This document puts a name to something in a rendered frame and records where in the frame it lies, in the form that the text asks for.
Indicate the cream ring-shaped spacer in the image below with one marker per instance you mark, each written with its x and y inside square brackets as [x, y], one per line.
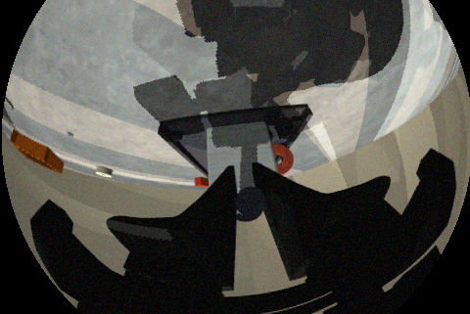
[104, 171]

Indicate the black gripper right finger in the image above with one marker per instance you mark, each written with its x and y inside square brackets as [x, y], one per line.
[300, 218]

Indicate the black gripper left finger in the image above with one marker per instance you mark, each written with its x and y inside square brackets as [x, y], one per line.
[205, 231]

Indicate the orange ring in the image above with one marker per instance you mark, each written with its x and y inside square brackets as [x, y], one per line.
[287, 159]

